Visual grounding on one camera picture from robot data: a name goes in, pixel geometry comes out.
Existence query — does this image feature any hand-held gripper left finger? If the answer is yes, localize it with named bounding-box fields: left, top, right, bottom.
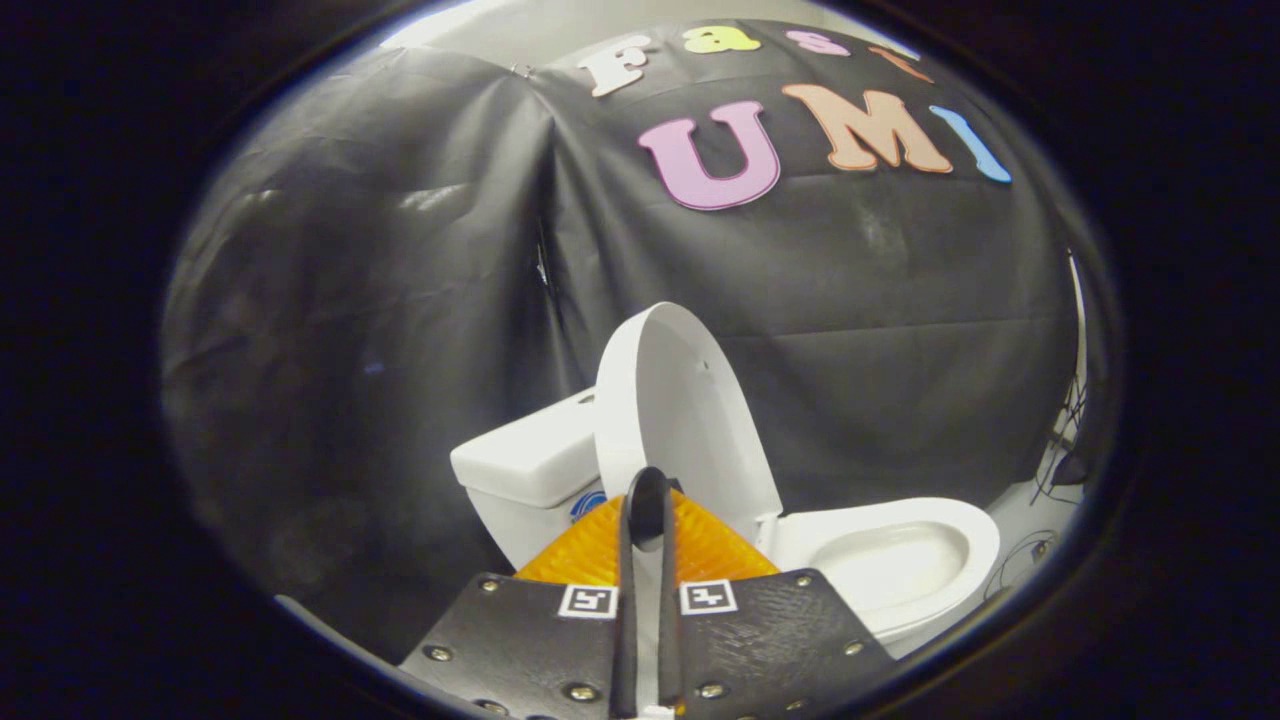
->
left=398, top=490, right=641, bottom=720

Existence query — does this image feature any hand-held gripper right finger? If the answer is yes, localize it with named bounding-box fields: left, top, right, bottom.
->
left=658, top=488, right=896, bottom=715

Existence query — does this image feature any black lid handle tab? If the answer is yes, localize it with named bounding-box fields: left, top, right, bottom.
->
left=625, top=466, right=673, bottom=551

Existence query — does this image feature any white toilet lid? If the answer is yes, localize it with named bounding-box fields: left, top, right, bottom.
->
left=594, top=302, right=784, bottom=546

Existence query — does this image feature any white toilet with tank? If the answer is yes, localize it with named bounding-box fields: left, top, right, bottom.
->
left=450, top=388, right=1001, bottom=661

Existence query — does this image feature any white toilet seat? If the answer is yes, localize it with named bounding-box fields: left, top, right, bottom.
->
left=770, top=497, right=1001, bottom=641

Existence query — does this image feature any black backdrop cloth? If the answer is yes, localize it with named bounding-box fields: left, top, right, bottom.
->
left=160, top=18, right=1101, bottom=661

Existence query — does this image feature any black cable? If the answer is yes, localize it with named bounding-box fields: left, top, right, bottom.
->
left=1030, top=400, right=1091, bottom=506

